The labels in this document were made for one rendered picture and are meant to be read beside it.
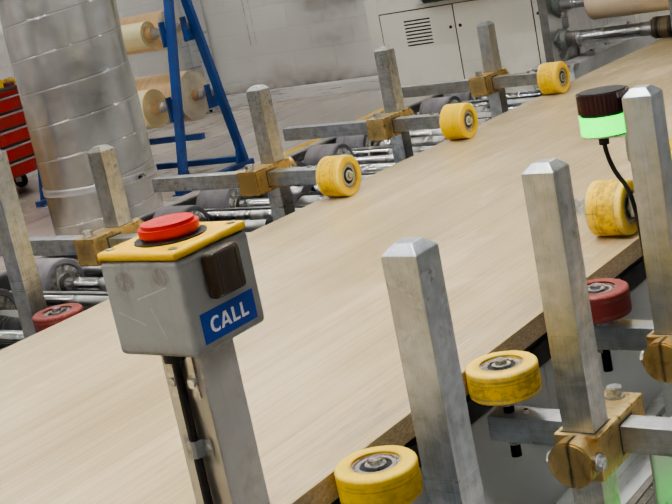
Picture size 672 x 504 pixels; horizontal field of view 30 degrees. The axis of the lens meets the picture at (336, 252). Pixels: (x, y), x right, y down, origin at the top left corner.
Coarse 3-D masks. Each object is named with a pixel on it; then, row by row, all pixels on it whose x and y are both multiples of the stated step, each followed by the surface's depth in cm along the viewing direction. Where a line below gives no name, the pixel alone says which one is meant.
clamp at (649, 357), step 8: (648, 336) 146; (656, 336) 146; (664, 336) 145; (648, 344) 147; (656, 344) 144; (664, 344) 143; (648, 352) 145; (656, 352) 144; (664, 352) 144; (640, 360) 147; (648, 360) 145; (656, 360) 144; (664, 360) 144; (648, 368) 145; (656, 368) 145; (664, 368) 144; (656, 376) 145; (664, 376) 145
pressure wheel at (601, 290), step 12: (588, 288) 156; (600, 288) 155; (612, 288) 155; (624, 288) 154; (600, 300) 152; (612, 300) 152; (624, 300) 153; (600, 312) 153; (612, 312) 153; (624, 312) 153; (600, 324) 156
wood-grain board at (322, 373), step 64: (640, 64) 338; (512, 128) 281; (576, 128) 266; (384, 192) 241; (448, 192) 229; (512, 192) 219; (576, 192) 210; (256, 256) 210; (320, 256) 202; (448, 256) 186; (512, 256) 179; (640, 256) 176; (64, 320) 194; (320, 320) 168; (384, 320) 162; (512, 320) 152; (0, 384) 168; (64, 384) 162; (128, 384) 157; (256, 384) 148; (320, 384) 143; (384, 384) 139; (0, 448) 144; (64, 448) 140; (128, 448) 136; (320, 448) 125
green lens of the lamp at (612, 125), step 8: (584, 120) 142; (592, 120) 142; (600, 120) 141; (608, 120) 141; (616, 120) 141; (584, 128) 143; (592, 128) 142; (600, 128) 141; (608, 128) 141; (616, 128) 141; (624, 128) 141; (584, 136) 143; (592, 136) 142; (600, 136) 142
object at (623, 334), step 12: (612, 324) 156; (624, 324) 155; (636, 324) 154; (648, 324) 153; (600, 336) 156; (612, 336) 155; (624, 336) 154; (636, 336) 153; (600, 348) 156; (612, 348) 155; (624, 348) 154; (636, 348) 154
